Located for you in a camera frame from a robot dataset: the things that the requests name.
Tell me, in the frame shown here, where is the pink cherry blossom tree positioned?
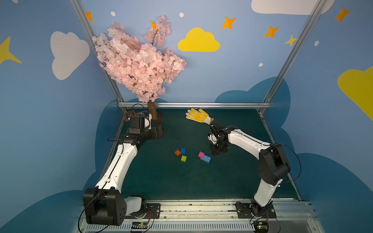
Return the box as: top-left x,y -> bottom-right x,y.
92,15 -> 186,116

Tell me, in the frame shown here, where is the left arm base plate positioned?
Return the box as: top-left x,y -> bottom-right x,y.
124,203 -> 161,219

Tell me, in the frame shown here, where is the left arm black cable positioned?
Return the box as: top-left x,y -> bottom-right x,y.
77,103 -> 152,233

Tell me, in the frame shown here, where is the aluminium frame post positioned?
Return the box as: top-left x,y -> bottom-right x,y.
69,0 -> 128,113
262,0 -> 327,108

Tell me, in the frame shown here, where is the electronics board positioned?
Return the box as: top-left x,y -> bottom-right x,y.
253,221 -> 269,233
130,222 -> 149,233

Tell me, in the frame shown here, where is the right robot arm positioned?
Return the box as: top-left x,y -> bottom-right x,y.
208,125 -> 291,218

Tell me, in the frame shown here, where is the yellow dotted work glove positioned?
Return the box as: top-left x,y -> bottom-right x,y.
186,108 -> 214,125

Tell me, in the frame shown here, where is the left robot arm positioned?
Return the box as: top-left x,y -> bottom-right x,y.
83,125 -> 163,226

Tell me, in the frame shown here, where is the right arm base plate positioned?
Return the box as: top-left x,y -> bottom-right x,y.
234,202 -> 277,219

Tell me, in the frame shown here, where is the left aluminium frame post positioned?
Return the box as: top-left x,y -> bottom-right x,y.
69,0 -> 128,113

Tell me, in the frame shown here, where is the right aluminium frame post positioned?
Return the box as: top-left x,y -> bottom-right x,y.
262,0 -> 327,108

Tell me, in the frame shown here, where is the aluminium front rail assembly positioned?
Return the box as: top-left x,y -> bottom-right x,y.
73,199 -> 324,233

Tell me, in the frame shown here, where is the brown slotted plastic scoop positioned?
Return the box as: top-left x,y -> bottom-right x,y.
124,109 -> 148,122

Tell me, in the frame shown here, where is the left electronics board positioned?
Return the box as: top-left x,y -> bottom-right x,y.
130,222 -> 149,233

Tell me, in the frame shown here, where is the light blue long lego brick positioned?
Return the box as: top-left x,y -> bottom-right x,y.
200,155 -> 211,163

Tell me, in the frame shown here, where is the right electronics board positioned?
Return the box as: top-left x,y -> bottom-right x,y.
253,221 -> 269,233

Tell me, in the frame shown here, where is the dark square tree base plate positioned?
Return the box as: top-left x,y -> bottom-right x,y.
151,112 -> 164,125

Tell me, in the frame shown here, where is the aluminium back frame rail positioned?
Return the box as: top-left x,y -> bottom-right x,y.
118,101 -> 271,109

